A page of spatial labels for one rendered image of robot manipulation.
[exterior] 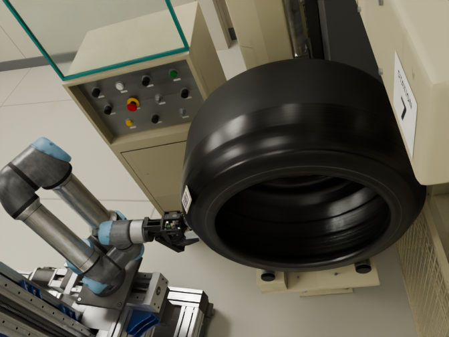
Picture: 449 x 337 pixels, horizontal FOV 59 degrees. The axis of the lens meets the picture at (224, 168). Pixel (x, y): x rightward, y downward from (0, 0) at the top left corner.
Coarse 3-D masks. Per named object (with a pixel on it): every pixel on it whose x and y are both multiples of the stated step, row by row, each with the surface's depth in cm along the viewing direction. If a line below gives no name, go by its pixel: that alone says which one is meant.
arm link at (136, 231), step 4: (136, 220) 123; (140, 220) 123; (132, 224) 122; (136, 224) 122; (140, 224) 121; (132, 228) 121; (136, 228) 121; (140, 228) 121; (132, 232) 121; (136, 232) 121; (140, 232) 120; (132, 236) 121; (136, 236) 121; (140, 236) 121; (132, 240) 122; (136, 240) 121; (140, 240) 121; (144, 240) 122
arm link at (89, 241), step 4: (84, 240) 145; (88, 240) 145; (92, 240) 146; (88, 244) 144; (92, 244) 145; (96, 244) 145; (92, 248) 143; (96, 248) 145; (100, 248) 145; (104, 248) 146; (96, 252) 144; (100, 252) 145; (104, 252) 146; (68, 264) 142; (72, 268) 142; (76, 272) 143; (80, 272) 143; (80, 276) 146
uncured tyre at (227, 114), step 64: (320, 64) 88; (192, 128) 99; (256, 128) 79; (320, 128) 76; (384, 128) 79; (192, 192) 90; (256, 192) 132; (320, 192) 130; (384, 192) 83; (256, 256) 111; (320, 256) 111
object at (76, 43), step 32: (32, 0) 135; (64, 0) 134; (96, 0) 134; (128, 0) 133; (160, 0) 133; (32, 32) 144; (64, 32) 144; (96, 32) 143; (128, 32) 142; (160, 32) 142; (64, 64) 154; (96, 64) 154; (128, 64) 152
